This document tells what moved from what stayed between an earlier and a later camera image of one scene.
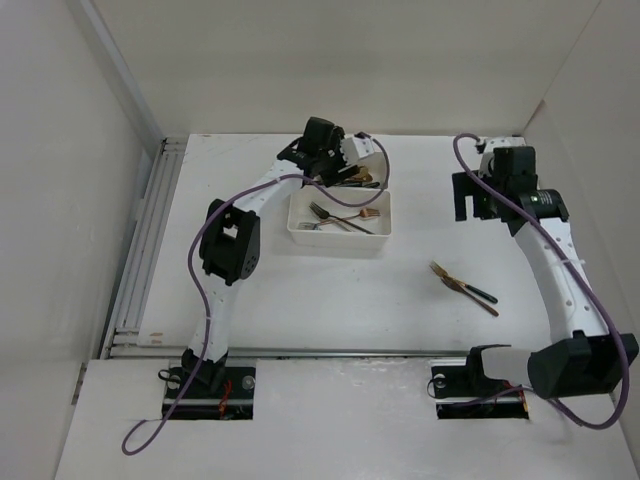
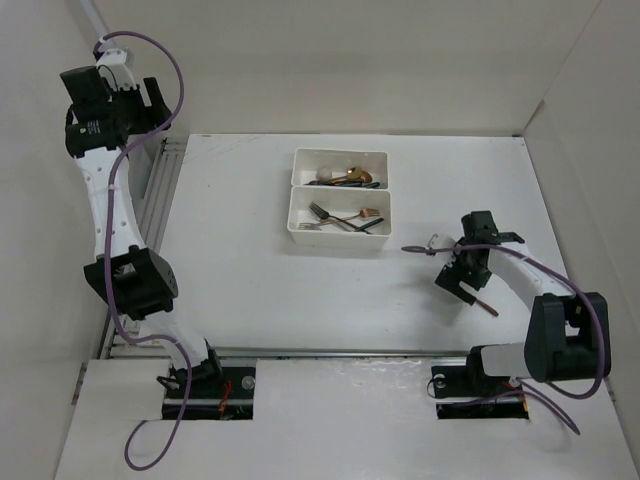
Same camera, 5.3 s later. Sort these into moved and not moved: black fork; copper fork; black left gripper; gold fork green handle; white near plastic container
Moved: gold fork green handle; black left gripper
Not moved: white near plastic container; copper fork; black fork
